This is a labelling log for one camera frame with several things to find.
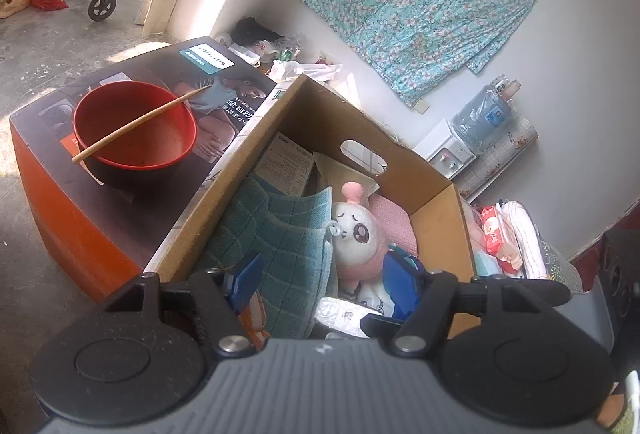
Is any red bowl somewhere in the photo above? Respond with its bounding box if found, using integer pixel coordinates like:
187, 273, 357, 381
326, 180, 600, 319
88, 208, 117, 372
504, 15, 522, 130
73, 81, 197, 188

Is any white printed packet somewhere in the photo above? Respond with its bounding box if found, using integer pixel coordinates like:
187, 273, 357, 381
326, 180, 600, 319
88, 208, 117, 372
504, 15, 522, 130
314, 280, 398, 341

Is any orange striped white towel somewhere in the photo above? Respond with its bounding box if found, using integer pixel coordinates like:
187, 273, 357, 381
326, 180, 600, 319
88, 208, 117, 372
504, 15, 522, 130
239, 288, 268, 351

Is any red beige wet wipes pack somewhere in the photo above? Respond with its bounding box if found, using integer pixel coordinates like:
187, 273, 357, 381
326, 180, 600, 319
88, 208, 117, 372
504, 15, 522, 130
479, 206, 522, 271

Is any white printed leaflet box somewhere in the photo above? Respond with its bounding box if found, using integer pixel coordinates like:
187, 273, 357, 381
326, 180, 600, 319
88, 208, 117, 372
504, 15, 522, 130
249, 131, 317, 196

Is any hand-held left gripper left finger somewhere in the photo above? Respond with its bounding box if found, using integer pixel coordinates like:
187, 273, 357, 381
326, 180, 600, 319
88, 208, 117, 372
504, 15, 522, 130
105, 254, 266, 357

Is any blue water bottle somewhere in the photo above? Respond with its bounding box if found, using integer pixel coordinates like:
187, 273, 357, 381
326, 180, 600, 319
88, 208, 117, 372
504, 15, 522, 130
450, 79, 522, 154

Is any orange black appliance box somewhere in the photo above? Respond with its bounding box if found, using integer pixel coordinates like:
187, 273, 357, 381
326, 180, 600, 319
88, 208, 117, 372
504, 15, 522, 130
9, 36, 279, 306

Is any brown cardboard box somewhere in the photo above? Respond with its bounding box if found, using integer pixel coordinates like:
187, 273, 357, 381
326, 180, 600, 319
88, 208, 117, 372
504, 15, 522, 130
144, 74, 477, 341

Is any teal checked cloth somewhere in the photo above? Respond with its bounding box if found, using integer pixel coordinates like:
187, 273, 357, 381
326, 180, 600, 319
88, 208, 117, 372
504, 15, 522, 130
199, 177, 342, 341

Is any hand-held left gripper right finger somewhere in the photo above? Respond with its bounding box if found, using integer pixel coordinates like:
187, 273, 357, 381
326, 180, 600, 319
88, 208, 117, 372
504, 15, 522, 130
360, 249, 551, 357

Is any white knitted blanket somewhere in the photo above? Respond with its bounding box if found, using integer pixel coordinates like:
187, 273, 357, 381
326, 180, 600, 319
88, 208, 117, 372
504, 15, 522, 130
500, 200, 550, 281

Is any pink cloth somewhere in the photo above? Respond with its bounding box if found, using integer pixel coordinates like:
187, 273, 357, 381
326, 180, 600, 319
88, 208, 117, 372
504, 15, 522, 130
369, 194, 417, 256

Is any black cloth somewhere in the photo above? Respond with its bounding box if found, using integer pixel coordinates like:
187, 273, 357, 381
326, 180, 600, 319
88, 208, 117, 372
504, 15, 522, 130
232, 16, 287, 46

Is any pile of white plastic bags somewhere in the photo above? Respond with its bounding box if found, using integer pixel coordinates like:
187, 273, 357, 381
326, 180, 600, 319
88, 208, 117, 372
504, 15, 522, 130
214, 32, 347, 84

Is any wooden chopstick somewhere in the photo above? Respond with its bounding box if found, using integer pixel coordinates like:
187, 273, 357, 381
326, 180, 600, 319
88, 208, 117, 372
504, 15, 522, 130
72, 85, 214, 164

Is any yellow plastic bag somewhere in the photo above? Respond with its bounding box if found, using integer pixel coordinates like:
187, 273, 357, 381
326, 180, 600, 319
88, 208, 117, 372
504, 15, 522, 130
0, 0, 31, 19

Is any patterned wallpaper roll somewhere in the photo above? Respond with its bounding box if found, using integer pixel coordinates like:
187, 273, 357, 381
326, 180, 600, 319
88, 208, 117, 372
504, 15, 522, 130
452, 116, 540, 201

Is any pink white plush toy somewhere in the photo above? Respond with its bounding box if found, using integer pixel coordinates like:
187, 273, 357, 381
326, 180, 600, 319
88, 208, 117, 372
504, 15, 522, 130
326, 181, 417, 296

